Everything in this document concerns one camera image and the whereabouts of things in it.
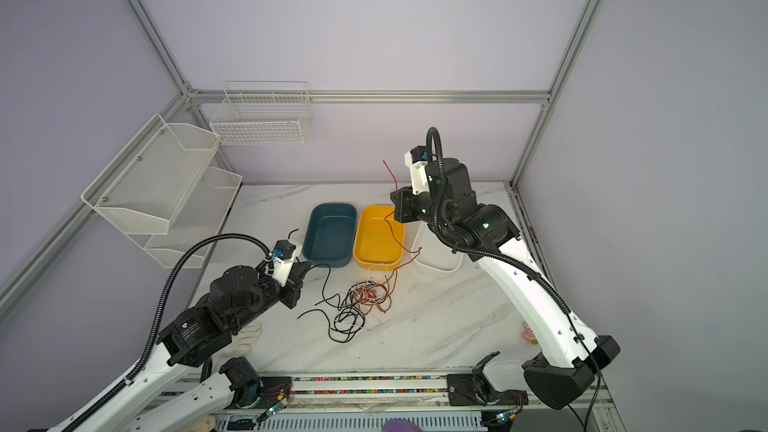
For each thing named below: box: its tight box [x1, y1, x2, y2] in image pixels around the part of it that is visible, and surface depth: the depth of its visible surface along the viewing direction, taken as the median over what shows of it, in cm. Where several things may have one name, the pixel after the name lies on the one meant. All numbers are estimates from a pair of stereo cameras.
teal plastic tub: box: [302, 204, 357, 268], surface depth 106 cm
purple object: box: [382, 418, 423, 432], surface depth 71 cm
